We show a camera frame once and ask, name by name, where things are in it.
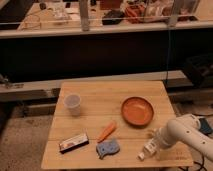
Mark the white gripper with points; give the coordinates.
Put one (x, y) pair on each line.
(159, 136)

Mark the white plastic bottle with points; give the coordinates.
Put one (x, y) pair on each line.
(148, 150)

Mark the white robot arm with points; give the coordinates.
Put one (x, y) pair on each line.
(184, 129)

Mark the orange ceramic bowl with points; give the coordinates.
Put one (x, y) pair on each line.
(137, 111)

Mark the orange carrot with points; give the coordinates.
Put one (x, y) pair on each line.
(106, 132)

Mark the black power adapter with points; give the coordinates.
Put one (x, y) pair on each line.
(205, 127)

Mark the black and white box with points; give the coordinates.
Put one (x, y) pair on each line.
(73, 143)

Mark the translucent plastic cup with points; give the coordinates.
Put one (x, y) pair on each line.
(72, 104)

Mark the orange object on shelf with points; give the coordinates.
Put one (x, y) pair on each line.
(134, 13)

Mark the black bag on shelf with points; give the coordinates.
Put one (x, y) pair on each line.
(112, 17)

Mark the metal rail beam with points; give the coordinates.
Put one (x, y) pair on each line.
(50, 88)

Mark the metal shelf post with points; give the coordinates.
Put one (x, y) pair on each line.
(83, 8)

